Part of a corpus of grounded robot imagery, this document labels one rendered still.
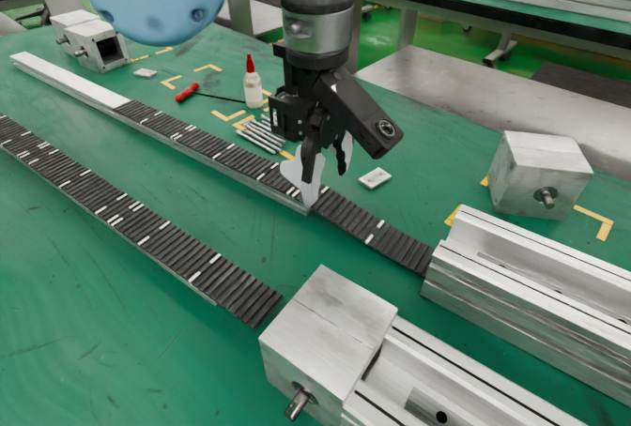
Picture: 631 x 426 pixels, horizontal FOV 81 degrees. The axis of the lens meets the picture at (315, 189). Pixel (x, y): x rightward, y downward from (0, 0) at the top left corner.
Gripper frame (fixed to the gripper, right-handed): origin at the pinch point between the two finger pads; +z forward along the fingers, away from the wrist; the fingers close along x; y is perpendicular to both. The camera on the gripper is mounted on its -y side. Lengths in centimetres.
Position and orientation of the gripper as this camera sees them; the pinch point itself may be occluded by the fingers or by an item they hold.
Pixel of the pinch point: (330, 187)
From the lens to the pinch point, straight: 53.9
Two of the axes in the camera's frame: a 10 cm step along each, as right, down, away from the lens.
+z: 0.1, 7.5, 6.7
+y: -8.2, -3.8, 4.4
